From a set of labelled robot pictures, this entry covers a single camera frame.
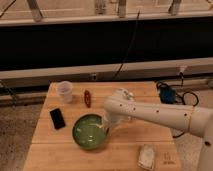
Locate green ceramic bowl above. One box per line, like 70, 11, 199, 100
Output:
72, 114, 108, 150

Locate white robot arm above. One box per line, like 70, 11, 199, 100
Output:
102, 88, 213, 171

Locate dark red oblong object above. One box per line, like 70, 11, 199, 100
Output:
84, 90, 91, 108

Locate black smartphone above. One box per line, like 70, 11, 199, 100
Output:
50, 108, 66, 130

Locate white wrapped packet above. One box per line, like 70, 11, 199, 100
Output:
138, 144, 155, 171

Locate clear plastic measuring cup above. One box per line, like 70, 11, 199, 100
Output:
56, 81, 73, 103

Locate blue device on floor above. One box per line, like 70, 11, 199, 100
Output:
160, 86, 176, 104

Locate black floor cable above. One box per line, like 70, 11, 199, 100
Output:
155, 71, 200, 139

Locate black hanging cable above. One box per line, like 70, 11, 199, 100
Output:
110, 9, 141, 81

